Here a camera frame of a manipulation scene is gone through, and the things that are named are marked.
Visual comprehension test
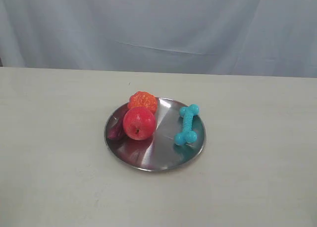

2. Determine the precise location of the teal toy bone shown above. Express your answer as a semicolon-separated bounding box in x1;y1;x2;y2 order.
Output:
174;104;200;146

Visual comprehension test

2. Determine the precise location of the orange peeled tangerine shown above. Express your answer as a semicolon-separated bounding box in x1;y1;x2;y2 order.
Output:
127;91;158;114

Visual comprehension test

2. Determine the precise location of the red apple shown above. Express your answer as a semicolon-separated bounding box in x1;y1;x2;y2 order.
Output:
123;107;156;141

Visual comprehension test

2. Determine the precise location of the round stainless steel plate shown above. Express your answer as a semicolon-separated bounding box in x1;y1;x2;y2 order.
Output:
104;97;206;172

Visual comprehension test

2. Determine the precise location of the white backdrop cloth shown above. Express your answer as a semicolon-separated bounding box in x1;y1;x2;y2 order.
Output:
0;0;317;77

